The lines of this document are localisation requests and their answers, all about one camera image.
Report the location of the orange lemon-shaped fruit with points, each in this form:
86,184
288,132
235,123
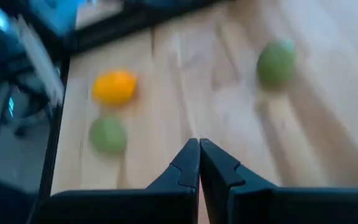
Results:
114,87

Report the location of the green lime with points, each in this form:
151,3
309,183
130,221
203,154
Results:
276,63
107,134

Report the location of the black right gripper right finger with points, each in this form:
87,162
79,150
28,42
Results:
228,202

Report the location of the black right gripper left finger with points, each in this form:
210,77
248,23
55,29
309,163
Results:
172,202

